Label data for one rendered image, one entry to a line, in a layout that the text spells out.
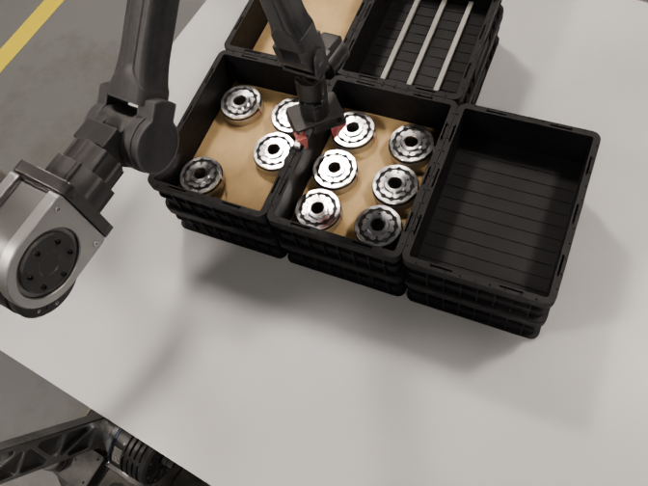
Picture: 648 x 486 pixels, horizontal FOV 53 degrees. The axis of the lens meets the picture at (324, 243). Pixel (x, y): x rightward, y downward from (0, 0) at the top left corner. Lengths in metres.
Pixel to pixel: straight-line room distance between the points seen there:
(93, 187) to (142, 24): 0.21
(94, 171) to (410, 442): 0.87
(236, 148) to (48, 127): 1.59
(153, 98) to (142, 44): 0.07
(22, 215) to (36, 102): 2.40
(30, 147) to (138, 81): 2.22
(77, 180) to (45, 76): 2.46
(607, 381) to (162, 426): 0.96
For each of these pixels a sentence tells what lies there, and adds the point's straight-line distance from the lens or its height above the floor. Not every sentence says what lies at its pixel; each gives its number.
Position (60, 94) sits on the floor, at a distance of 3.18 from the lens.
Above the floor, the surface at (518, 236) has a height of 0.83.
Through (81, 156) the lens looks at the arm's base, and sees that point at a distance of 0.86.
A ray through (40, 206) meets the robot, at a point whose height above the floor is 1.51.
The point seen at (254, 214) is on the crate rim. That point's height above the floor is 0.93.
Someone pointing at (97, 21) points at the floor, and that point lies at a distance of 3.39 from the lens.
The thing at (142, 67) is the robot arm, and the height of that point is 1.51.
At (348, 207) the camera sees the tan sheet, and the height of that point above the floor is 0.83.
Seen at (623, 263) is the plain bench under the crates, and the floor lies 0.70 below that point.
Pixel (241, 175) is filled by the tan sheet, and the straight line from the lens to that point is 1.56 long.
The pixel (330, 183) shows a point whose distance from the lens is 1.47.
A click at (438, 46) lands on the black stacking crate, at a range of 1.72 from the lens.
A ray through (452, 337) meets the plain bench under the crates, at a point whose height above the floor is 0.70.
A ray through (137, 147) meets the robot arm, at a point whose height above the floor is 1.46.
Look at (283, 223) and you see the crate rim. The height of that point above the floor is 0.93.
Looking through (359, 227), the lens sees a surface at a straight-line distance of 1.40.
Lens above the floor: 2.10
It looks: 63 degrees down
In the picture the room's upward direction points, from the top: 19 degrees counter-clockwise
